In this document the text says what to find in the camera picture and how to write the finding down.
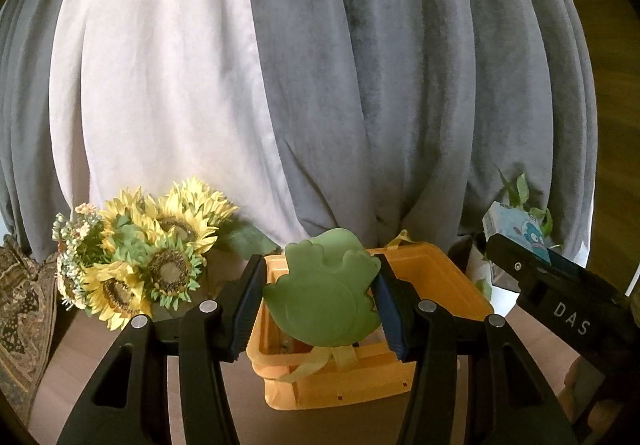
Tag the small dried flower bunch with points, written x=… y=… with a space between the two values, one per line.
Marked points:
x=75 y=235

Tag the green frog-shaped sponge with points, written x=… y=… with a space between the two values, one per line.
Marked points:
x=320 y=295

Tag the orange plastic crate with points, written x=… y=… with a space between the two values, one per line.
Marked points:
x=345 y=390

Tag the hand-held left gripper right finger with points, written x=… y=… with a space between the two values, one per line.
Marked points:
x=391 y=315

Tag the blue printed tissue pack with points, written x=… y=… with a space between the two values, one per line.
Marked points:
x=520 y=225

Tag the white curtain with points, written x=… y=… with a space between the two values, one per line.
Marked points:
x=160 y=75

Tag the artificial sunflower bouquet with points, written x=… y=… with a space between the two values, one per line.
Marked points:
x=170 y=270

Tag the brown patterned cushion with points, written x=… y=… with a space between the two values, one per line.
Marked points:
x=22 y=320

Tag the grey curtain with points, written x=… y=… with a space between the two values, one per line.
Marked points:
x=410 y=75
x=25 y=150

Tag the green plant in white pot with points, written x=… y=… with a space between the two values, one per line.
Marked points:
x=522 y=186

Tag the person's right hand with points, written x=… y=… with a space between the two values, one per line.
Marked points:
x=575 y=390

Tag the yellow ribbon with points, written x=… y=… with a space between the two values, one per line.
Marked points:
x=320 y=360
x=400 y=240

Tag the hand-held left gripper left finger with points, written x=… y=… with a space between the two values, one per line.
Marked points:
x=247 y=312

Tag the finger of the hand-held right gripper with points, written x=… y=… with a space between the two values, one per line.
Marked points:
x=510 y=265

